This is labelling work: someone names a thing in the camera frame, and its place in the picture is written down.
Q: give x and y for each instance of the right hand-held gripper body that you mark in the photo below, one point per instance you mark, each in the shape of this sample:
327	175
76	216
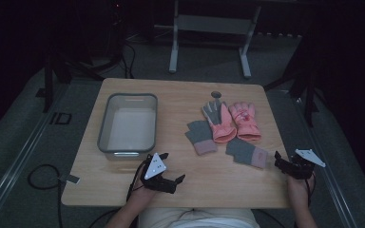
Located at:
302	164

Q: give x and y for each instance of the black tripod stand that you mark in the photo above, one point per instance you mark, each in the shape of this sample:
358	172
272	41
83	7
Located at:
307	85
49	82

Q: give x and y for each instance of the pink glove printed back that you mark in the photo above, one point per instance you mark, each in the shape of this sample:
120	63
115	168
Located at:
245	122

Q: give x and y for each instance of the white metal desk frame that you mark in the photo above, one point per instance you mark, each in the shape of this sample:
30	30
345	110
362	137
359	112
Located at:
214	24

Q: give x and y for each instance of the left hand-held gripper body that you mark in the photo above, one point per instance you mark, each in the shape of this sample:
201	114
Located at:
155	167

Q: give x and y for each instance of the grey plastic bin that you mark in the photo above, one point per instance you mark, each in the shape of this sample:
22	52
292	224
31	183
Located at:
130	126

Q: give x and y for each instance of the person's right hand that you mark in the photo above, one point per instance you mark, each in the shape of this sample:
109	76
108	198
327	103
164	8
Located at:
299	190

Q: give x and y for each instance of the person's white clothing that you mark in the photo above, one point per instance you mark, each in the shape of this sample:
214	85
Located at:
196	219

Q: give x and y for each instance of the person's left hand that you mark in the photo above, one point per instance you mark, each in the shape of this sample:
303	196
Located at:
141	193

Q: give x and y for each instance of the pink glove grey palm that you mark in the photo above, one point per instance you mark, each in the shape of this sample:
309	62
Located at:
220	122

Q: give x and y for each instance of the metal floor rail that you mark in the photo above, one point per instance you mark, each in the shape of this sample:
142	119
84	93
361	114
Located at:
19	158
324	164

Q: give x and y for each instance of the grey fingerless glove pink cuff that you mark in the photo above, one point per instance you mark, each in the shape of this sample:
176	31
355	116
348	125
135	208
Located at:
201	136
245	153

